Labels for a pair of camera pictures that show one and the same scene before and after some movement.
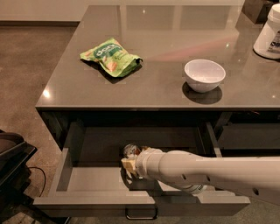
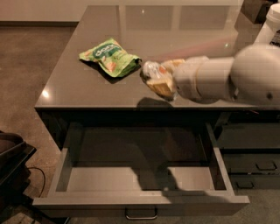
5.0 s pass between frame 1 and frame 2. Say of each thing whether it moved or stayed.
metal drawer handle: stayed
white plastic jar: stayed
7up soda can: moved
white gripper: moved
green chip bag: stayed
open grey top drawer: stayed
